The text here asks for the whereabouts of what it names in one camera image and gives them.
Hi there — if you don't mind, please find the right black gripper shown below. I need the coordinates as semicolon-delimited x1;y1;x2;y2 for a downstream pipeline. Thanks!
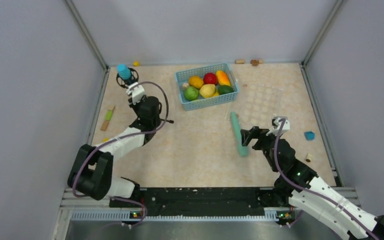
240;126;282;172

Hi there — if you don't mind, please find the clear zip top bag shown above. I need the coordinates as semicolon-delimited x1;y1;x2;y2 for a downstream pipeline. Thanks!
224;82;283;129

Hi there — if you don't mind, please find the light blue plastic basket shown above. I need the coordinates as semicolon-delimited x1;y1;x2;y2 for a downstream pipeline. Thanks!
174;62;240;111

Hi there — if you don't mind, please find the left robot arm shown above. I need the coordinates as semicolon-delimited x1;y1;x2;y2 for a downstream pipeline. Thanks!
67;96;162;207

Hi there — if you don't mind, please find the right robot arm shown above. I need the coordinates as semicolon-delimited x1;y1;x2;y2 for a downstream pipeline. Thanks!
240;126;384;240

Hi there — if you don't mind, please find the blue microphone on tripod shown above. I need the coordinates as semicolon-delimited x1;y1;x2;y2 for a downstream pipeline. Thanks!
116;64;139;89

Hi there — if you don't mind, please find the green wooden stick toy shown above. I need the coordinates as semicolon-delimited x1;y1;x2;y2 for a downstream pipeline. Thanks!
100;104;116;131

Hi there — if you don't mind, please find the beige garlic bulb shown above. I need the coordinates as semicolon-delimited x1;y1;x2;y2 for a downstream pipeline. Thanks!
182;82;190;91

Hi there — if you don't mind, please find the green lime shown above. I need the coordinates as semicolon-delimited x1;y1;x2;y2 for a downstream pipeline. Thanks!
217;85;235;95

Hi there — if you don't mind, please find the orange yellow mango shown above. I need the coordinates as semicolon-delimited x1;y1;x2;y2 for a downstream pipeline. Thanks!
215;70;232;87

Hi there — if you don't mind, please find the blue small block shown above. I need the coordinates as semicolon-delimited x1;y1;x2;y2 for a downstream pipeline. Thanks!
304;131;316;141

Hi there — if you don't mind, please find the cork near right edge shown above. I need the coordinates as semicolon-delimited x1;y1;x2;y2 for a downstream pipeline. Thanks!
305;153;313;163

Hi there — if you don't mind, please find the red apple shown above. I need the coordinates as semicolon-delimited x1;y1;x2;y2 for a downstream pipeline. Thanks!
203;72;218;86

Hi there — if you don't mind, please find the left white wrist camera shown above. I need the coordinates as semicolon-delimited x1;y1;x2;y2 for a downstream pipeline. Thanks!
126;82;146;105

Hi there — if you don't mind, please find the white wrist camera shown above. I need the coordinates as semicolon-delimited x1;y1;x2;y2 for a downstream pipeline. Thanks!
266;116;291;137
126;82;146;105

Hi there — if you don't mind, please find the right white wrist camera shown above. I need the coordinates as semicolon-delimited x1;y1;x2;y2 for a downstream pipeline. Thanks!
266;116;291;137

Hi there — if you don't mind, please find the brown nut at wall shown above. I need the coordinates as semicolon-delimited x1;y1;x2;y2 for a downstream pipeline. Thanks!
250;59;260;67

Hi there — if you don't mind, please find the cork at wall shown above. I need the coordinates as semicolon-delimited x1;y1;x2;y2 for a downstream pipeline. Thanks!
235;59;246;65

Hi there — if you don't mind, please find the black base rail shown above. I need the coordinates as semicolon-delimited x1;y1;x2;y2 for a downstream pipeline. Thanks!
109;187;292;220

